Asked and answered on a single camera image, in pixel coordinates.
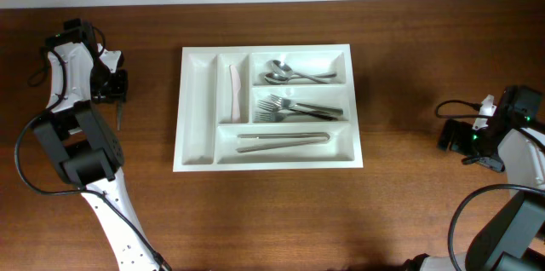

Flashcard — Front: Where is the small teaspoon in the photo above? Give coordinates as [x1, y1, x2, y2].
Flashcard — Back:
[116, 101, 123, 131]

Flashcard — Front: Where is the white plastic butter knife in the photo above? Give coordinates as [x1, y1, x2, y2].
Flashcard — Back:
[229, 65, 242, 124]

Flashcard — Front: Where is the silver fork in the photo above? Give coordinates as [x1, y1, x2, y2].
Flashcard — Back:
[257, 101, 336, 121]
[254, 111, 338, 123]
[268, 95, 344, 116]

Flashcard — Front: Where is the large silver spoon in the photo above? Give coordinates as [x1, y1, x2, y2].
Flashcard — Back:
[271, 60, 327, 84]
[263, 72, 337, 85]

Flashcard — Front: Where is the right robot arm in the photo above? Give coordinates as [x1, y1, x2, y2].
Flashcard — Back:
[403, 85, 544, 271]

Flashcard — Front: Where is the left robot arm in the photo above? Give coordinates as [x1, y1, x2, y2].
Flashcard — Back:
[29, 19, 170, 270]

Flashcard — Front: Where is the white plastic cutlery tray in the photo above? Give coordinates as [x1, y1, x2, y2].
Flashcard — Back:
[173, 44, 364, 172]

